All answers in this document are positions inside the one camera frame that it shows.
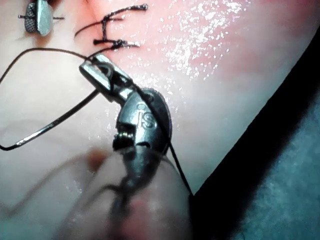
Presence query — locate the right arm needle driver jaw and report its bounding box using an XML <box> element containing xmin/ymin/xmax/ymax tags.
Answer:
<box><xmin>24</xmin><ymin>1</ymin><xmax>39</xmax><ymax>35</ymax></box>
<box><xmin>36</xmin><ymin>0</ymin><xmax>54</xmax><ymax>38</ymax></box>

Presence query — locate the left arm needle driver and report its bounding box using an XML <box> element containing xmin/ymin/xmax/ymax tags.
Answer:
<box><xmin>111</xmin><ymin>86</ymin><xmax>174</xmax><ymax>161</ymax></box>

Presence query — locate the black stitching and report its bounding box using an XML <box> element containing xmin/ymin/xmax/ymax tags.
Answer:
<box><xmin>74</xmin><ymin>3</ymin><xmax>149</xmax><ymax>52</ymax></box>

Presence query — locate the curved steel needle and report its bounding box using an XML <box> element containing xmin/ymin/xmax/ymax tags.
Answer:
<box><xmin>13</xmin><ymin>89</ymin><xmax>100</xmax><ymax>149</ymax></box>

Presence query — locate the tissue pad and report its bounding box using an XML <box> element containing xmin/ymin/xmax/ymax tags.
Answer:
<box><xmin>0</xmin><ymin>0</ymin><xmax>320</xmax><ymax>240</ymax></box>

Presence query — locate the blue-green cloth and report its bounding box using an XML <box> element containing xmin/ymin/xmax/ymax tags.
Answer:
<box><xmin>199</xmin><ymin>97</ymin><xmax>320</xmax><ymax>240</ymax></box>

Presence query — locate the left arm needle driver jaw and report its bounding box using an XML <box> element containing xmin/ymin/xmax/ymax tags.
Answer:
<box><xmin>92</xmin><ymin>53</ymin><xmax>134</xmax><ymax>101</ymax></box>
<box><xmin>78</xmin><ymin>61</ymin><xmax>114</xmax><ymax>103</ymax></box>

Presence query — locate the black thread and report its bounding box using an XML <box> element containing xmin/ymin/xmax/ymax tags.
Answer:
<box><xmin>0</xmin><ymin>14</ymin><xmax>195</xmax><ymax>197</ymax></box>

